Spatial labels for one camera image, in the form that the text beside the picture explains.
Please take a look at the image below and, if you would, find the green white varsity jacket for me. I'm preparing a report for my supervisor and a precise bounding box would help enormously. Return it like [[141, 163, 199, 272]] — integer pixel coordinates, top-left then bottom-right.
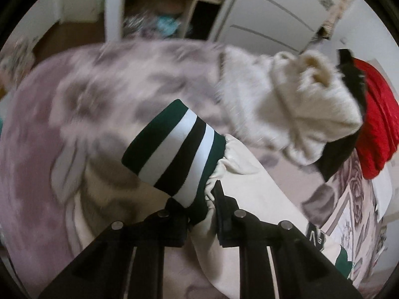
[[122, 100, 358, 298]]

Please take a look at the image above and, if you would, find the white quilted floral mat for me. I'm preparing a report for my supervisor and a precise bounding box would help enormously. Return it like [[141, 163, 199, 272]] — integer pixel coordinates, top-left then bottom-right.
[[321, 152, 381, 288]]

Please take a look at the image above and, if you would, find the black garment on bed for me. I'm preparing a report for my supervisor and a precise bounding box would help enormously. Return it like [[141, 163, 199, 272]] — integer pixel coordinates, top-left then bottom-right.
[[315, 49, 367, 181]]

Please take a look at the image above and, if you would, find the red folded duvet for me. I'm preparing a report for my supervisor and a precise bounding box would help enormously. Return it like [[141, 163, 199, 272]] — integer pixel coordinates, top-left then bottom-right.
[[354, 59, 398, 180]]

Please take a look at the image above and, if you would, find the cream fluffy garment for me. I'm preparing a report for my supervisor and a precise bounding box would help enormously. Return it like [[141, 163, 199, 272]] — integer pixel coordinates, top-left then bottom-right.
[[219, 45, 364, 166]]

